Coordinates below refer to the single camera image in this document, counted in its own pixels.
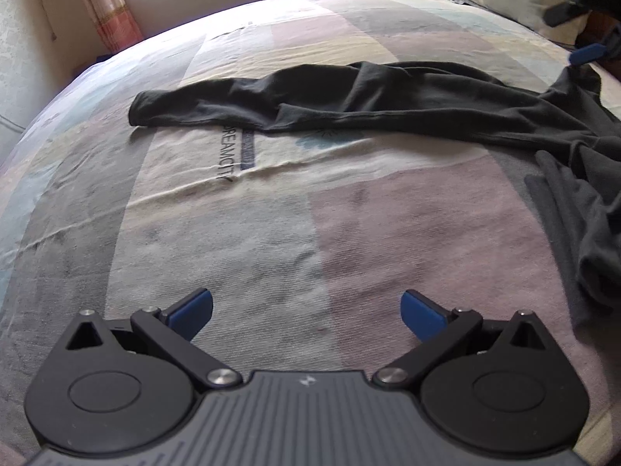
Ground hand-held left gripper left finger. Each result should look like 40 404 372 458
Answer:
56 288 243 391

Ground pink patterned curtain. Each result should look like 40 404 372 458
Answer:
68 0 144 56

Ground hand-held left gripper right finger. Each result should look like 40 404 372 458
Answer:
373 290 559 391

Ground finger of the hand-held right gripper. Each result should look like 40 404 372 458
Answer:
569 26 621 67
542 0 593 27

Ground patchwork bed sheet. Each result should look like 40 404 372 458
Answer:
0 0 621 466

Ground dark grey pants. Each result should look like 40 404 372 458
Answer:
128 61 621 331

